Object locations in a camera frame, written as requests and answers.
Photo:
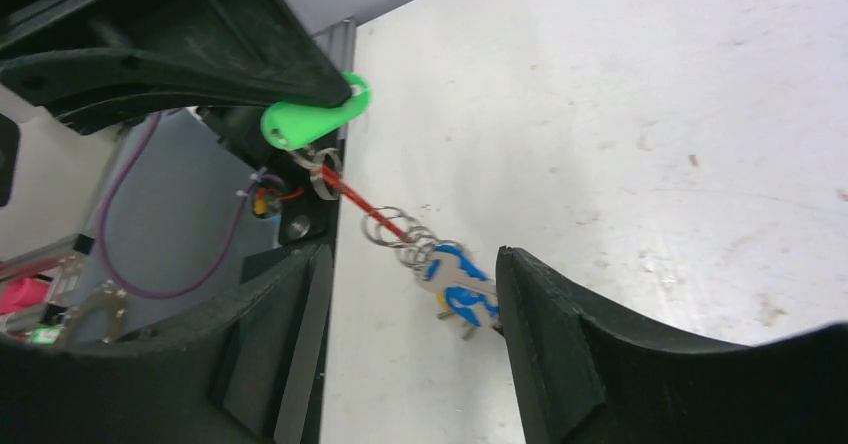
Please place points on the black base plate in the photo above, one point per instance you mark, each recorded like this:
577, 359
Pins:
311, 216

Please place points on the green key tag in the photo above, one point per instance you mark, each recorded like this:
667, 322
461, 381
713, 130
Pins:
289, 126

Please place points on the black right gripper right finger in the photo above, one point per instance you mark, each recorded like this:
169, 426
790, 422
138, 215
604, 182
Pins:
589, 370

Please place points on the blue-capped silver key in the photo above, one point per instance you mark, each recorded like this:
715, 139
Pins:
463, 289

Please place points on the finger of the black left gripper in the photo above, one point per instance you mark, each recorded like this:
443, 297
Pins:
94, 63

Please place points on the aluminium frame rail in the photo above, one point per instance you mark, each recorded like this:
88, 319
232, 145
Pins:
338, 43

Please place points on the metal key holder red handle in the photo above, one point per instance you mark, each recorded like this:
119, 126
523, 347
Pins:
334, 180

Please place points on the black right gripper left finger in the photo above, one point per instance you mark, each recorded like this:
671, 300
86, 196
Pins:
156, 386

